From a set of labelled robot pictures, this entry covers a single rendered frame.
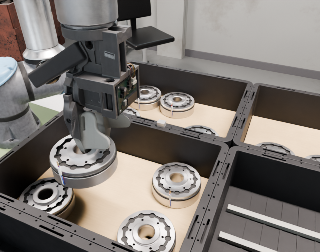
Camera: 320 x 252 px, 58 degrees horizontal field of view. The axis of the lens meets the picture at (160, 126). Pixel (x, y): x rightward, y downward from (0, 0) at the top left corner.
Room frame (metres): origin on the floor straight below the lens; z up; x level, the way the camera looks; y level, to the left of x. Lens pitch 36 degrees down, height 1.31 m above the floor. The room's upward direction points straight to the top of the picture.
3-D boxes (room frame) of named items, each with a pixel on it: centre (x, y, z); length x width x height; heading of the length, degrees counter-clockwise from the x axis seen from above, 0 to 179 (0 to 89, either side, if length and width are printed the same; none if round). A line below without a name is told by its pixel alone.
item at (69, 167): (0.35, 0.12, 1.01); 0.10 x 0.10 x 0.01
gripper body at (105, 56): (0.37, 0.08, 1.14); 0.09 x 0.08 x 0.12; 66
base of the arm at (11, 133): (0.72, 0.45, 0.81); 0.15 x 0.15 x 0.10
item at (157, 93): (0.79, 0.05, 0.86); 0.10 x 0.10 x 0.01
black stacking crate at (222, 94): (0.68, -0.02, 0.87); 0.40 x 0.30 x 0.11; 66
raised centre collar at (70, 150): (0.35, 0.12, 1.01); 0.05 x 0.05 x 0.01
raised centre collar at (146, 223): (0.30, 0.02, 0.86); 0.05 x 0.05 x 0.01
